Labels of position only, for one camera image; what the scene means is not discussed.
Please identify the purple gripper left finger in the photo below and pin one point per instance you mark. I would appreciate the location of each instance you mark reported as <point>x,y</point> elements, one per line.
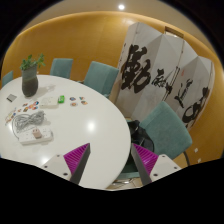
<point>69,166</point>

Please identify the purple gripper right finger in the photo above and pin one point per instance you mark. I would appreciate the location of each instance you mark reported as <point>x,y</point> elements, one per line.
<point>150,166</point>

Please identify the pink charger plug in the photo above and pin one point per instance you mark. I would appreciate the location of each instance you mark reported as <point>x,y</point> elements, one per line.
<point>36,133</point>

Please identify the teal chair near right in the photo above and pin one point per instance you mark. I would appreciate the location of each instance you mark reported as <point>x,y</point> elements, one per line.
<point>161,132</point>

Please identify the teal chair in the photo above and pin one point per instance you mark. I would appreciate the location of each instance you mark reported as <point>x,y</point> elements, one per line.
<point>101,77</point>
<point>7,78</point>
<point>161,132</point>
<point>61,67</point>

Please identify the white power strip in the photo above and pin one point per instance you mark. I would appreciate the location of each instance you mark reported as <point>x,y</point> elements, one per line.
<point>29,137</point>

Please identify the green small object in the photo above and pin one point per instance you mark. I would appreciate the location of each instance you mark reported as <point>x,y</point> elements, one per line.
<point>61,99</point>

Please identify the white box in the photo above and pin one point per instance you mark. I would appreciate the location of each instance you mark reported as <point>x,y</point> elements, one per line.
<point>49,102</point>

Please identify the colourful badge cluster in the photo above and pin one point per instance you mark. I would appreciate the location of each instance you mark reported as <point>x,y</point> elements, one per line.
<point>28,106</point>

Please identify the colourful card strip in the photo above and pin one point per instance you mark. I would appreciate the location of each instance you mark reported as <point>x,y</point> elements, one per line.
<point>10,116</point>

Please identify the teal chair back middle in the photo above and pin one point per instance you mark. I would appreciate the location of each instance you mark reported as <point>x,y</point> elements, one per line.
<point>101,77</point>

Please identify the dark ceramic plant pot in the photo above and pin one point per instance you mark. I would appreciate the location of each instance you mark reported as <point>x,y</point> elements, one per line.
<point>29,81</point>

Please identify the grey card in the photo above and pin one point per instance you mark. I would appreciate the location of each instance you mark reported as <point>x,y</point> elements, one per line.
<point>11,97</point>

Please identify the calligraphy folding screen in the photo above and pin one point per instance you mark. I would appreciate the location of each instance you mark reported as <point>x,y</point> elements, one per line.
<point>155,67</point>

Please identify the teal chair back left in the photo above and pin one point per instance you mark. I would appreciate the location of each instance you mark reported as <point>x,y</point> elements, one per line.
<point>61,67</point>

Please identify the teal chair far left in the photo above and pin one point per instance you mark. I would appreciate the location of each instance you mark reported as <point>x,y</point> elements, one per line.
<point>7,78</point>

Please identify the green plant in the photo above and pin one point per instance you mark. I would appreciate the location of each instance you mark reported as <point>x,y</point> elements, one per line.
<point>30,62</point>

